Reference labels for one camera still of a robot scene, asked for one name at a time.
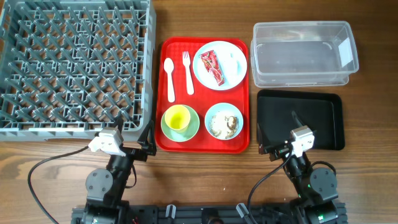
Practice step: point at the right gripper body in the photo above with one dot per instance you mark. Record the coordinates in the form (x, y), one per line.
(280, 152)

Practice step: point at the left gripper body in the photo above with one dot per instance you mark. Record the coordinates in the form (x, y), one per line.
(135, 154)

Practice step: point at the green saucer plate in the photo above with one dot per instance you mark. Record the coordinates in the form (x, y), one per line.
(188, 133)

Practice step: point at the white napkin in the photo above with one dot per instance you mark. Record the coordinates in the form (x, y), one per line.
(230, 67)

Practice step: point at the rice and food scraps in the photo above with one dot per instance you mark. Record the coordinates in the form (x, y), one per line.
(223, 125)

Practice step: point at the yellow plastic cup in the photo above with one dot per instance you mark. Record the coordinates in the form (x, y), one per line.
(177, 118)

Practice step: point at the red snack wrapper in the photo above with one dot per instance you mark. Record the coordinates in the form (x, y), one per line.
(212, 66)

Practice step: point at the light blue small bowl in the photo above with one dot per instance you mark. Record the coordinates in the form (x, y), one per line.
(224, 107)

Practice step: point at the grey plastic dishwasher rack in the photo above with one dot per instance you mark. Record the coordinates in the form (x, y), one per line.
(71, 68)

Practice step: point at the red plastic serving tray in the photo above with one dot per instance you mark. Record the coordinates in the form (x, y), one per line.
(201, 101)

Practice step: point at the black rectangular waste tray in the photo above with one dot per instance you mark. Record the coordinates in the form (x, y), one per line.
(322, 111)

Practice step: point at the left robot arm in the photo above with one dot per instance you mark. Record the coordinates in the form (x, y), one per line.
(105, 187)

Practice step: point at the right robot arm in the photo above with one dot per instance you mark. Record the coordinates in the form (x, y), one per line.
(314, 182)

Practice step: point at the clear plastic waste bin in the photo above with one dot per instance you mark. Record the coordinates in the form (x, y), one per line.
(303, 53)

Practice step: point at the cream plastic fork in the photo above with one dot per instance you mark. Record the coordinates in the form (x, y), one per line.
(189, 82)

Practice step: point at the cream plastic spoon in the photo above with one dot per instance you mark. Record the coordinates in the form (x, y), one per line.
(169, 67)

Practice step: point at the large light blue plate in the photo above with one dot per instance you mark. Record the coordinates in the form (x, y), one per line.
(220, 48)

